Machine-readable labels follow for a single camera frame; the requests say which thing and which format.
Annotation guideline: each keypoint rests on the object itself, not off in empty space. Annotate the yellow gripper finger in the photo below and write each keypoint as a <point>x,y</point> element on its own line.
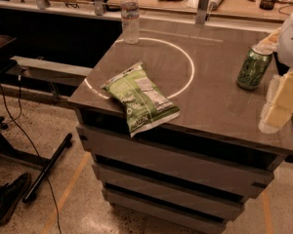
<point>278,108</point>
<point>269,44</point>

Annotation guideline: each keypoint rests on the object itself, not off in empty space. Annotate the green jalapeno chip bag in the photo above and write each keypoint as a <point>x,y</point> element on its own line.
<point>144,104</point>

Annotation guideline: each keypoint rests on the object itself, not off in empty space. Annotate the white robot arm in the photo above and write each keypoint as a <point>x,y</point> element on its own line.
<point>285,43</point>

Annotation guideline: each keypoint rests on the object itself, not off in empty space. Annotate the clear plastic water bottle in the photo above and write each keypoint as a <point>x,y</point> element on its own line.
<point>130,16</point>

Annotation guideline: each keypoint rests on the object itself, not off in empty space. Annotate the green soda can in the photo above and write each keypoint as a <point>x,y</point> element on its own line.
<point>253,69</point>

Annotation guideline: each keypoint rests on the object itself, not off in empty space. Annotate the black round cup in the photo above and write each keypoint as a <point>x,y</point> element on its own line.
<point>267,4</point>

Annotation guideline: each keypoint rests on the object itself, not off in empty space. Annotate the grey drawer cabinet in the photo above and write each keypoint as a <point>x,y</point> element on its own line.
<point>199,169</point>

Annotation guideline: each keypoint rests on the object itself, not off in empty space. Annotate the dark chair seat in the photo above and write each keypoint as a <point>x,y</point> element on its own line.
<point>7,51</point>

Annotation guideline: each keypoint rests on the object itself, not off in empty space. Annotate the black shoe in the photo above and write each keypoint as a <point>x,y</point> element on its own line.
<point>10,194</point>

